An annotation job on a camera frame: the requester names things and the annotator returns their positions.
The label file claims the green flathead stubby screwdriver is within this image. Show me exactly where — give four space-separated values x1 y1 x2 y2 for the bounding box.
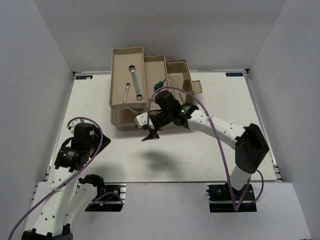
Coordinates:
153 79 166 91

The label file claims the large silver ratchet wrench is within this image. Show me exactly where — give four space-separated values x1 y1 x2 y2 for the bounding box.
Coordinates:
128 65 143 101

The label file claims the beige plastic toolbox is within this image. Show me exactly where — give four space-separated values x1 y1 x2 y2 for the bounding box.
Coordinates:
109 47 203 132

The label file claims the small silver ratchet wrench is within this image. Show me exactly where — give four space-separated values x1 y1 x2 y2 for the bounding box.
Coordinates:
122 83 131 104

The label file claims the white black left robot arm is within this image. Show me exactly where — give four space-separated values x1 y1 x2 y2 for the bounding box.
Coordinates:
21 121 111 240

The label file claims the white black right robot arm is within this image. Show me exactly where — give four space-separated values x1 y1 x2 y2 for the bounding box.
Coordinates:
135 90 270 200

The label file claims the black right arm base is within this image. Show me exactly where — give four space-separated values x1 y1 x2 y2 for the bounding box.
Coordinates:
206 183 258 214

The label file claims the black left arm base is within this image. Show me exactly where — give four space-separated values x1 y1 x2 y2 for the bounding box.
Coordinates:
85 183 126 213

